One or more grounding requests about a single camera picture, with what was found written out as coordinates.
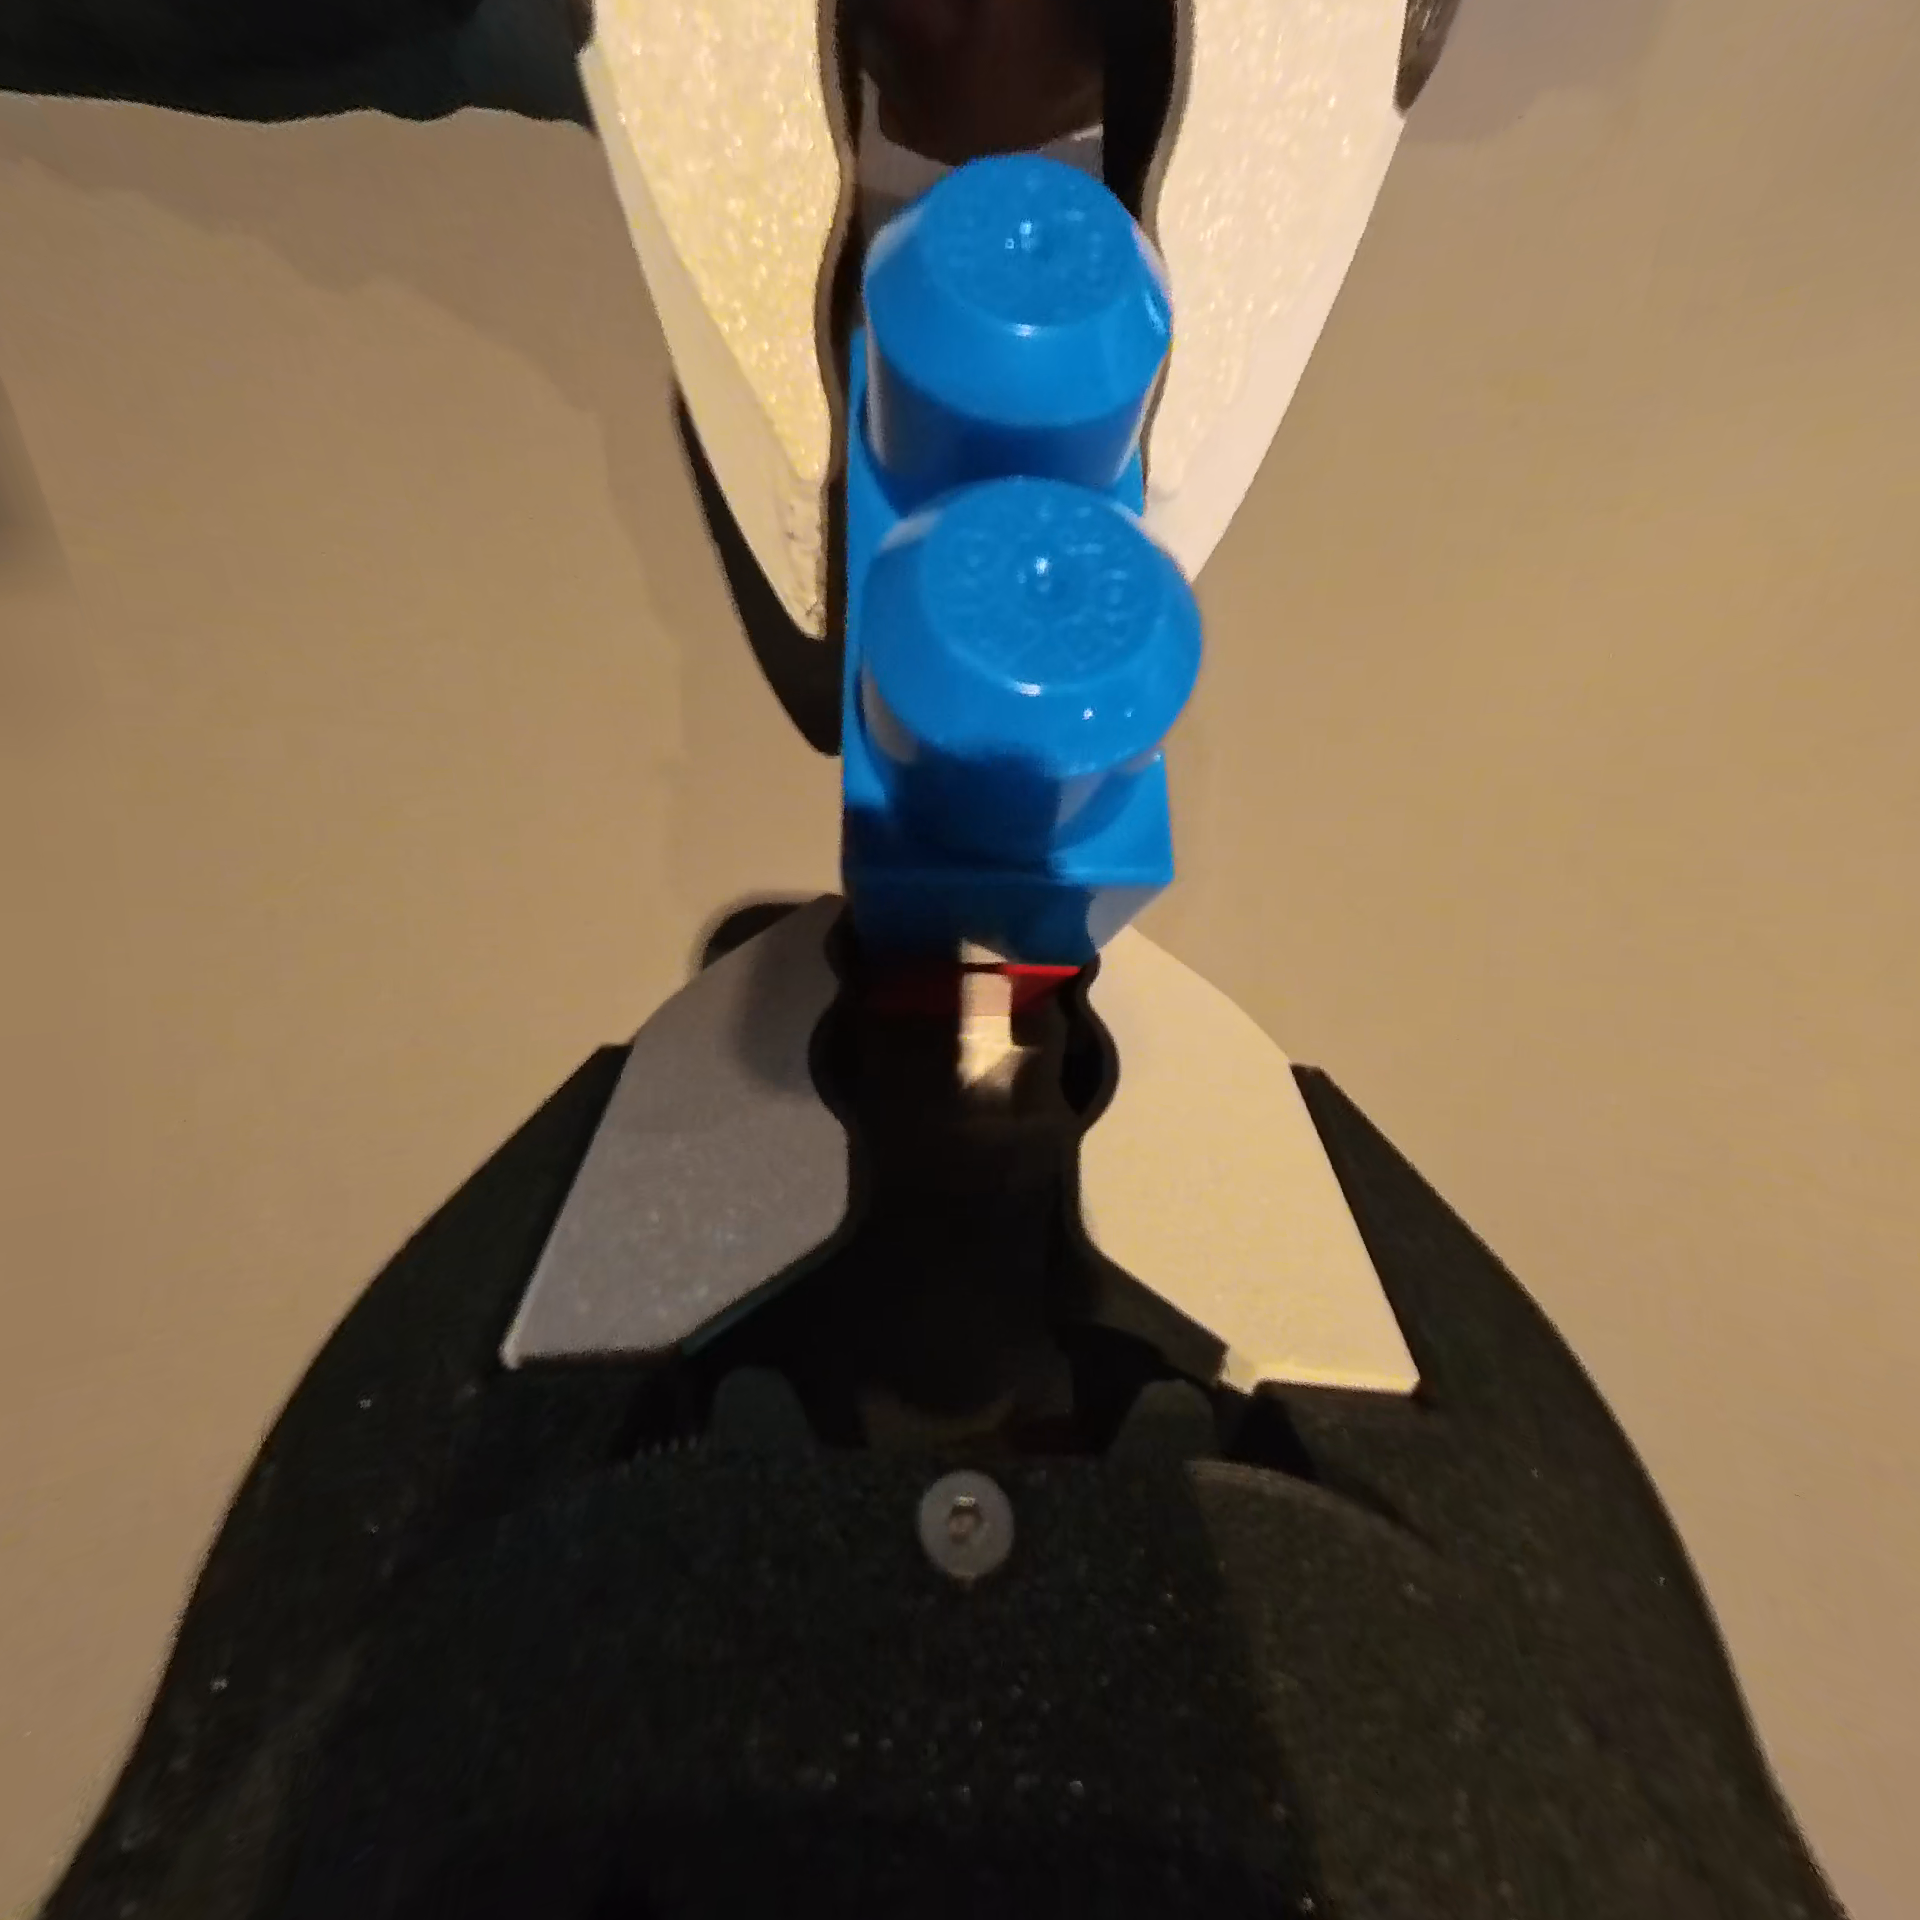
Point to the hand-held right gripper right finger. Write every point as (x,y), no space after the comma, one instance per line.
(1229,1217)

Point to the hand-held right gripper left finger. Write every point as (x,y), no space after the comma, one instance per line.
(703,1169)

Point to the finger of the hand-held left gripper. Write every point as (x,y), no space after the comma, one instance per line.
(1276,211)
(720,195)

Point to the red mega block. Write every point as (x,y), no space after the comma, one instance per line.
(915,989)

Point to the blue two-stud mega block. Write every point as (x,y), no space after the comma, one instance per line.
(1020,377)

